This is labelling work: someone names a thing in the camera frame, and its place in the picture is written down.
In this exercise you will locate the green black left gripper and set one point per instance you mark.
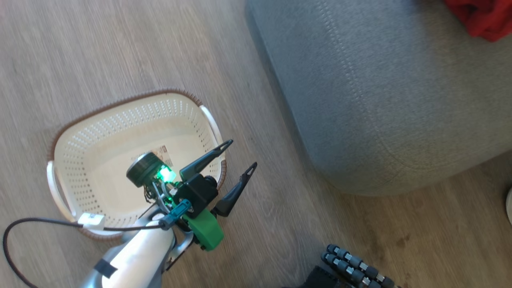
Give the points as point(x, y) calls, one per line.
point(200, 192)

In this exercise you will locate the red garment with white trim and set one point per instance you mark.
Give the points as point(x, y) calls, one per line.
point(480, 18)

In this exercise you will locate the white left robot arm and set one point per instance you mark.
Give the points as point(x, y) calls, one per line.
point(140, 256)

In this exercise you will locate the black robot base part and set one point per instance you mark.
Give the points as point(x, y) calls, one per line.
point(320, 280)

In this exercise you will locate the grey sofa chaise section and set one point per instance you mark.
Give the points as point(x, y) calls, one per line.
point(380, 100)

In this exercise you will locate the printed paper label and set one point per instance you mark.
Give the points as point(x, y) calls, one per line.
point(164, 152)

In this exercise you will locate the cream plastic laundry basket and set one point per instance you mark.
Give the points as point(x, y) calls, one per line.
point(120, 120)

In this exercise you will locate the black round wrist camera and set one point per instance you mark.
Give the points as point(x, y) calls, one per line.
point(142, 170)

